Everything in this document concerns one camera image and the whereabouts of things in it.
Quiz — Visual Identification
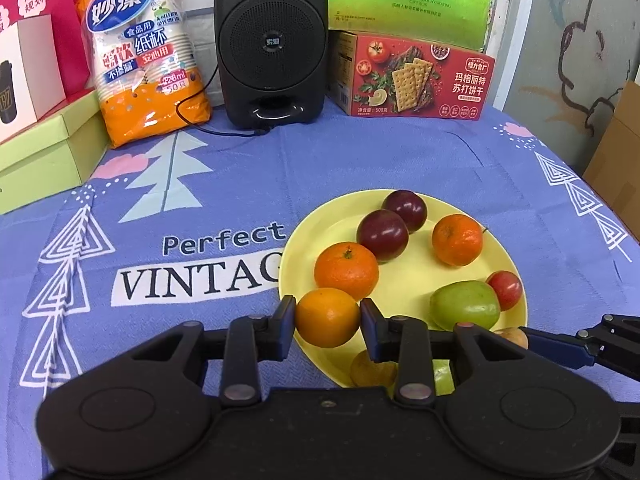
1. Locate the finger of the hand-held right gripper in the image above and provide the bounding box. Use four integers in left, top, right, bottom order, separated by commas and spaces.
520, 314, 640, 377

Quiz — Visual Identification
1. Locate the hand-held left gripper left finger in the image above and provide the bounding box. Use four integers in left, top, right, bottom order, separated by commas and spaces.
127, 294, 297, 407

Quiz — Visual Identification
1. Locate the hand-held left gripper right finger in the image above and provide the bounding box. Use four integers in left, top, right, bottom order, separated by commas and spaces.
359, 298, 526, 407

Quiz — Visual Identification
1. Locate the brown kiwi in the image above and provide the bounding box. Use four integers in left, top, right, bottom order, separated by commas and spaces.
349, 350, 398, 388
492, 326, 529, 350

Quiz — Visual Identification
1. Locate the small orange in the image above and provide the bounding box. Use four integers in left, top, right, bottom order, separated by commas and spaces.
295, 287, 362, 348

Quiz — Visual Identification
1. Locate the large orange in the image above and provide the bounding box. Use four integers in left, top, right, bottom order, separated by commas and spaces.
431, 214, 485, 267
314, 242, 380, 301

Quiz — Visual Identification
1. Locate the yellow plastic plate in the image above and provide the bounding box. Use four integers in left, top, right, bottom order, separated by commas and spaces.
278, 190, 529, 396

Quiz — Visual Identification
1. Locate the small red plum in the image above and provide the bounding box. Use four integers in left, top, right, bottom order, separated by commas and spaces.
485, 270, 524, 312

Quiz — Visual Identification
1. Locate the green apple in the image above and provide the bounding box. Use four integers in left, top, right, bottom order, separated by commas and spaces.
434, 360, 456, 396
429, 280, 502, 332

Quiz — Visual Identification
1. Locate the dark purple plum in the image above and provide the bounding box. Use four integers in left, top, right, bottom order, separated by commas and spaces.
382, 189, 428, 234
356, 209, 410, 263

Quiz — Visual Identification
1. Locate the blue printed tablecloth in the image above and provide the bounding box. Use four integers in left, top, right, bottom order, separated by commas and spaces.
0, 105, 640, 480

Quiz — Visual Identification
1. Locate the flat brown cardboard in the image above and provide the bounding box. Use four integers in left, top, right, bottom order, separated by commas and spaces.
582, 80, 640, 241

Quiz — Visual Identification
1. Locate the red cracker box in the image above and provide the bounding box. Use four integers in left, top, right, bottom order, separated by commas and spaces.
327, 30, 497, 122

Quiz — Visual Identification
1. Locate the black speaker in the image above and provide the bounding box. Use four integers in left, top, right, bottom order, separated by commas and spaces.
213, 0, 330, 130

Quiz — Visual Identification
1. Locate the light green lidded box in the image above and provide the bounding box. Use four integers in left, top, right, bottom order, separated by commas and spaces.
0, 89, 111, 217

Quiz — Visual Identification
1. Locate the orange paper cup pack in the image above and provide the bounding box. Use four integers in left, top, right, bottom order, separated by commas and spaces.
75, 0, 213, 150

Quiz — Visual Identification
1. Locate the shiny green gift box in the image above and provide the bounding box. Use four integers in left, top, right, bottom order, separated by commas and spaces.
326, 0, 496, 56

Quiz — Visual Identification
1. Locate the white cup carton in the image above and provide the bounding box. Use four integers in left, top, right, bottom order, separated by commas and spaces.
0, 14, 67, 145

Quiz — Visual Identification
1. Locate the black speaker cable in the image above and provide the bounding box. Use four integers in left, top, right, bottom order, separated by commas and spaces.
176, 91, 273, 137

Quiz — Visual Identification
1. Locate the white door frame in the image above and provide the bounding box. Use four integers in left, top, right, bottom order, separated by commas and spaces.
492, 0, 538, 111

